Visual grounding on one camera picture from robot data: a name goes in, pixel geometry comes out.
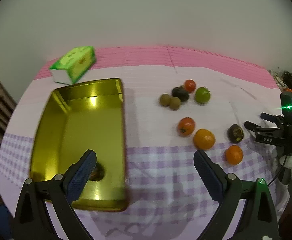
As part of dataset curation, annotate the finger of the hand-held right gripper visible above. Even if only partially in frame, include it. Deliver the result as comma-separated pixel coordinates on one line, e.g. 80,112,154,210
244,121,265,133
261,112,282,124

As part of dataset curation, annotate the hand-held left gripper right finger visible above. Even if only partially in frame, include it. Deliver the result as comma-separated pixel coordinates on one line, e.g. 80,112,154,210
193,149,280,240

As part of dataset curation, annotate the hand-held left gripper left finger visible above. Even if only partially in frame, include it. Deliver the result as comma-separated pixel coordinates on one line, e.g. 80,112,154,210
14,149,97,240

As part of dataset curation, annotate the brown fruit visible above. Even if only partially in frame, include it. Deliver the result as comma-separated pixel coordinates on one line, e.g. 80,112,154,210
89,161,106,181

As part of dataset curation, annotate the dark wrinkled passion fruit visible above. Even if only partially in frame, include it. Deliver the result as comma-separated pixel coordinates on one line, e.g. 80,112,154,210
172,87,189,102
227,124,245,143

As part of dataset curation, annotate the small orange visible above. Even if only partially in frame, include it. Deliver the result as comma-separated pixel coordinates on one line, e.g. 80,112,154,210
225,145,244,166

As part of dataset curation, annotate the large orange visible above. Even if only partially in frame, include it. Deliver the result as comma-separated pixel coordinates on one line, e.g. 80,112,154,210
193,128,216,151

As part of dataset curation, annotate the rectangular metal tin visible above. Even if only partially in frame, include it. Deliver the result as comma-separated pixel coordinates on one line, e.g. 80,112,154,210
29,77,130,212

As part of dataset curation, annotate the red tomato with green stem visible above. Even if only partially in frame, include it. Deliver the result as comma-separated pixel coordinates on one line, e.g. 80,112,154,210
178,117,195,137

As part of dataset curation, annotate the dark clutter pile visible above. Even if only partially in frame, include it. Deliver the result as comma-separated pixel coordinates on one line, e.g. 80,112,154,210
270,64,292,90

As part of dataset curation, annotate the small red tomato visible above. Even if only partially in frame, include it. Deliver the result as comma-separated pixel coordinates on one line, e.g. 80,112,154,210
184,79,196,93

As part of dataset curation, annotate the green tissue pack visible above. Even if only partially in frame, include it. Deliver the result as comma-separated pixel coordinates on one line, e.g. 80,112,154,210
49,45,97,85

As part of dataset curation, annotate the pink white checked tablecloth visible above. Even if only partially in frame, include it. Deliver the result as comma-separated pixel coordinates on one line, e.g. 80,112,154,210
0,45,290,240

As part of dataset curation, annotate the black cable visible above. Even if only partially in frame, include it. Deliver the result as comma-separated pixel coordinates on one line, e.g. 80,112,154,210
267,155,288,187

